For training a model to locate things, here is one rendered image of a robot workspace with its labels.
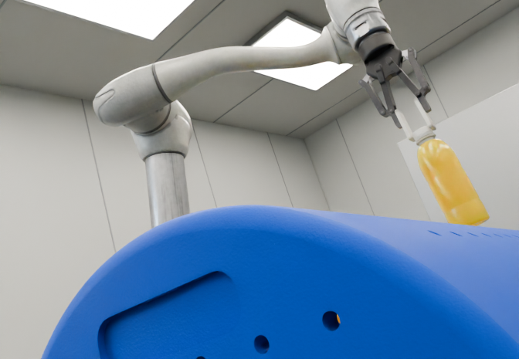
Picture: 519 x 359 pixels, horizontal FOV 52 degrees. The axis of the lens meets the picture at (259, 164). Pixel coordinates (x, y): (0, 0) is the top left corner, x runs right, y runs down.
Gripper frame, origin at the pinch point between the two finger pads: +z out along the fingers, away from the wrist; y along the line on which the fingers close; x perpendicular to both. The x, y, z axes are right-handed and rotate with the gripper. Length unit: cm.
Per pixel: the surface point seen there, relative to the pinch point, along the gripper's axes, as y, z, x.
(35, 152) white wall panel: -251, -158, 109
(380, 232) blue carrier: 12, 34, -85
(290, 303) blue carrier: 8, 35, -87
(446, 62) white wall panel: -19, -192, 428
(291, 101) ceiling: -158, -210, 346
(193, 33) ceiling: -137, -204, 170
